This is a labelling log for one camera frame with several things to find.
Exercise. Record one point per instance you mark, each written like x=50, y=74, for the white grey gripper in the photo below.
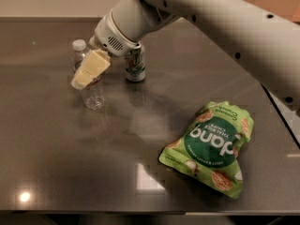
x=110, y=37

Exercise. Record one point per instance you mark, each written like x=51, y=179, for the clear plastic water bottle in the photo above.
x=92, y=95

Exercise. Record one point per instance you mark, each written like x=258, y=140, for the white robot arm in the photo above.
x=265, y=45

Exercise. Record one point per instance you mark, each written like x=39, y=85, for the green white soda can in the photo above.
x=135, y=64

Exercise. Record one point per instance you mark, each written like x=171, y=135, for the green rice chips bag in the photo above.
x=209, y=148

